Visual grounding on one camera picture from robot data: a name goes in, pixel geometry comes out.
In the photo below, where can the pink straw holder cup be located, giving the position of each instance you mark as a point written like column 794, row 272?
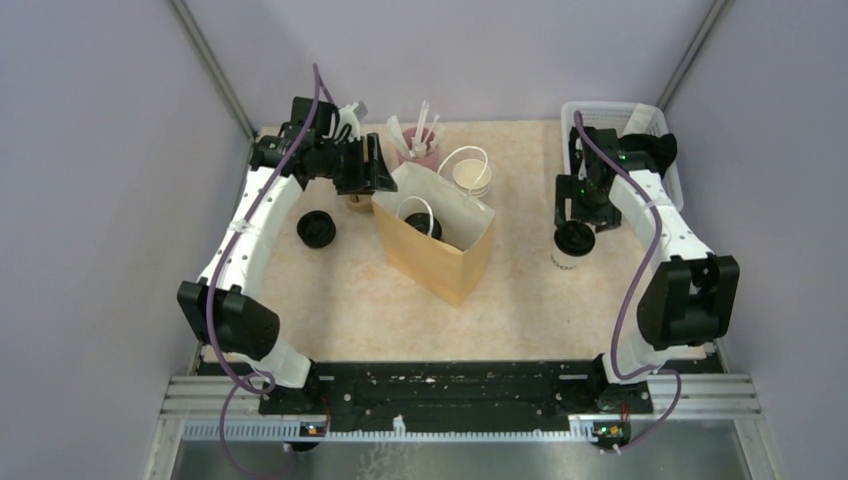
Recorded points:
column 421, row 150

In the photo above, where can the brown paper takeout bag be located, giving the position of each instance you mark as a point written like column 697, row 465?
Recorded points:
column 449, row 268

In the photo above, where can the white plastic basket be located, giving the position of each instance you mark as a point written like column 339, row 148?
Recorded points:
column 638, row 126

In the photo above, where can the stack of white paper cups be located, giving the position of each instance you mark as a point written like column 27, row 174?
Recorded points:
column 473, row 176

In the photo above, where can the white paper coffee cup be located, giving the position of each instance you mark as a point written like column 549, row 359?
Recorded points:
column 566, row 262

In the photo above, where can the brown pulp cup carrier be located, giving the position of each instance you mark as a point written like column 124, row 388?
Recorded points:
column 359, row 203

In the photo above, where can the black plastic cup lid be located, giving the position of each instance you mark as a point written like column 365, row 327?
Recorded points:
column 574, row 239

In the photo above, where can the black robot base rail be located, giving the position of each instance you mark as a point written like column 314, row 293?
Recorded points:
column 457, row 397

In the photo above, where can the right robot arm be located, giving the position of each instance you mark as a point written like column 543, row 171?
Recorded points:
column 682, row 294

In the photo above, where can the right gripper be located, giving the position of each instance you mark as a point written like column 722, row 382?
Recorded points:
column 568, row 187

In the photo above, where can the black cloth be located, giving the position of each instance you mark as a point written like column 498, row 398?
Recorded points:
column 662, row 149

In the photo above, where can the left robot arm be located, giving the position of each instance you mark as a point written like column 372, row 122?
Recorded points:
column 320, row 140

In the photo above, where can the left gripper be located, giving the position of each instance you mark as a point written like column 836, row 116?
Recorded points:
column 369, row 175

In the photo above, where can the stack of black lids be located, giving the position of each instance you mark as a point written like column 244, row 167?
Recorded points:
column 316, row 229

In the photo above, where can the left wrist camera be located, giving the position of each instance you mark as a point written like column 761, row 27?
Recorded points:
column 348, row 125

